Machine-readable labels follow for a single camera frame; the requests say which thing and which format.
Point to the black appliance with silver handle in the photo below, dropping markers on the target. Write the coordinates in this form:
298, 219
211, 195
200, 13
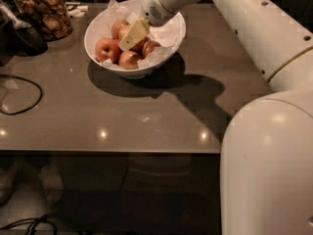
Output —
29, 41

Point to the small white packets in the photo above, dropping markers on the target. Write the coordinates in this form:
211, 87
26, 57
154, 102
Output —
77, 11

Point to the back red apple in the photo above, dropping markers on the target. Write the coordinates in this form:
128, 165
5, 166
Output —
117, 26

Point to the white ceramic bowl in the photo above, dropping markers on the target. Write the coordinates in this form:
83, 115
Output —
130, 74

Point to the white crumpled paper liner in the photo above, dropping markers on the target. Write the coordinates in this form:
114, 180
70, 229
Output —
159, 45

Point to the front red apple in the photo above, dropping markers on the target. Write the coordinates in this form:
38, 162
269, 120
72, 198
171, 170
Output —
128, 60

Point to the left red apple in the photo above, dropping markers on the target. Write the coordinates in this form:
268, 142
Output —
107, 49

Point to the glass jar of dried chips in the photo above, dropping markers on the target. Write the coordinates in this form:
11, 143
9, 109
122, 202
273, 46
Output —
49, 16

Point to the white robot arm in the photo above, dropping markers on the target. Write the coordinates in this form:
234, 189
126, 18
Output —
266, 165

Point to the right red apple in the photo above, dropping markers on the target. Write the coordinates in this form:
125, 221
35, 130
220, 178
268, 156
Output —
148, 47

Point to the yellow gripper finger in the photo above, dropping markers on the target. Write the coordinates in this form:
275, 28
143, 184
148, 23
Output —
137, 31

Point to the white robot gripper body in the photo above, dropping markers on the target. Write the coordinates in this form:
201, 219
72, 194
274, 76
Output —
156, 11

